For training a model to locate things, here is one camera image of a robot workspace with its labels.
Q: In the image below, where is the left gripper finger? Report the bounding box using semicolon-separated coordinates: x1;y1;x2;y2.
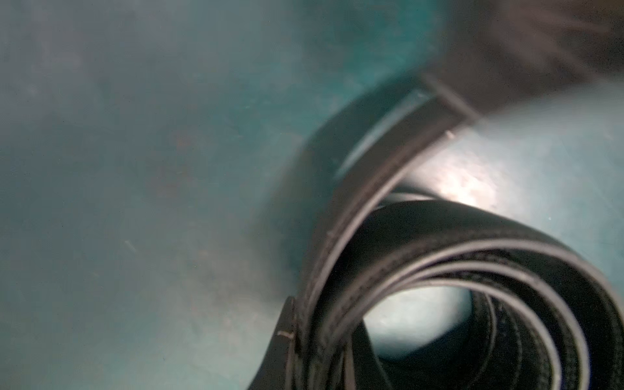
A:
249;297;297;390

